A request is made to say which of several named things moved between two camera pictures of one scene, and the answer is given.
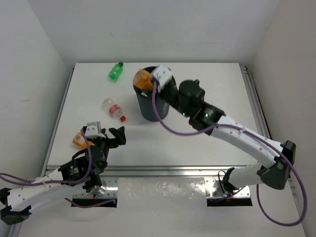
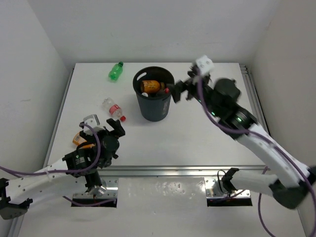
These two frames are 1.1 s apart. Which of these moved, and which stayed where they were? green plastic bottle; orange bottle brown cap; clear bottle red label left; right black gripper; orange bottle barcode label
Moved: right black gripper; orange bottle brown cap
Stayed: orange bottle barcode label; clear bottle red label left; green plastic bottle
